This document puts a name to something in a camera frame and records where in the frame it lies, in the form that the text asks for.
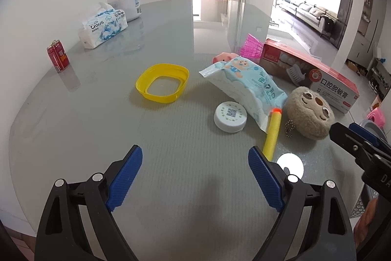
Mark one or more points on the shoe rack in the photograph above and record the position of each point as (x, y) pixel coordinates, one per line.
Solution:
(379, 78)

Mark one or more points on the yellow plastic lid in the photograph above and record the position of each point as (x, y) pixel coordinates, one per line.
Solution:
(163, 83)

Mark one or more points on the pink plastic stool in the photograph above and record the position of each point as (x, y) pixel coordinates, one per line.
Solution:
(376, 115)

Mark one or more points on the white jar blue lid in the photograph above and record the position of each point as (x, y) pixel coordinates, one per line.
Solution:
(131, 8)

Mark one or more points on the grey sofa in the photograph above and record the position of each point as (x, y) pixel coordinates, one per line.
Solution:
(319, 18)

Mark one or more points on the grey perforated trash basket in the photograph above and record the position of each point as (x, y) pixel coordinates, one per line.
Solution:
(372, 132)

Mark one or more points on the right hand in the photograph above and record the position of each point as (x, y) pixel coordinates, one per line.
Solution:
(361, 229)

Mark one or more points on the red toothpaste box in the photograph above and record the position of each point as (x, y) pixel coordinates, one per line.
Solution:
(301, 69)

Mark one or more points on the tissue pack blue white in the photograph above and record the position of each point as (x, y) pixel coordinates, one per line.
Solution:
(99, 24)

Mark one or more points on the pink snack bag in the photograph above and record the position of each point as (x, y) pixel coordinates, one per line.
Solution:
(252, 48)

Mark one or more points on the light blue wet wipes pack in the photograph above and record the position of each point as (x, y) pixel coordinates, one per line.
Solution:
(249, 85)

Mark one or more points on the yellow foam dart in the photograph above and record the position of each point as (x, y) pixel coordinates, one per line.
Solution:
(272, 133)

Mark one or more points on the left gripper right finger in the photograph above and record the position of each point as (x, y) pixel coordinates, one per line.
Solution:
(328, 235)

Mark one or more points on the white round cap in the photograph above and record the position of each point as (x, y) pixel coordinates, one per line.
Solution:
(230, 117)

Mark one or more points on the pink pig toy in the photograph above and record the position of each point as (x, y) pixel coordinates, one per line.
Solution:
(224, 57)

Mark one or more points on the red soda can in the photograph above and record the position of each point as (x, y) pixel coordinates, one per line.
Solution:
(57, 55)

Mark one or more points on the beige plush monkey toy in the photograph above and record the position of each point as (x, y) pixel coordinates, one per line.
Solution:
(308, 113)

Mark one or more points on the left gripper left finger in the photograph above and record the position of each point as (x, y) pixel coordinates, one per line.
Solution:
(61, 233)

